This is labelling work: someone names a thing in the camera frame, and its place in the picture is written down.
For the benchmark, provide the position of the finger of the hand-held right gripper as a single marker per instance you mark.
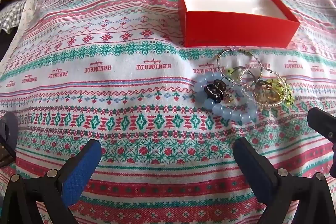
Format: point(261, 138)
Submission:
point(323, 123)

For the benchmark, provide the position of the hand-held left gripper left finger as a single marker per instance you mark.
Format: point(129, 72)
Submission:
point(76, 174)

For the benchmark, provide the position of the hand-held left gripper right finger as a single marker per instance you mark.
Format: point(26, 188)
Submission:
point(249, 161)

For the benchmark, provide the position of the gold flower jewelry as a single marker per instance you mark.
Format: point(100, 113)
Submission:
point(269, 91)

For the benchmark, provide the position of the dark hair claw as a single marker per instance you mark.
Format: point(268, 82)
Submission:
point(214, 91)

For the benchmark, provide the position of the red cardboard box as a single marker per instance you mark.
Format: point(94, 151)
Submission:
point(236, 29)

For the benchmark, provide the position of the dark grey object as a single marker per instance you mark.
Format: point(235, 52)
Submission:
point(8, 132)

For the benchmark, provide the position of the patterned knit-print tablecloth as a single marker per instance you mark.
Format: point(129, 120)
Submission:
point(118, 69)

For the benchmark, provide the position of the grey gingham cloth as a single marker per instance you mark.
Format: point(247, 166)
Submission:
point(10, 14)

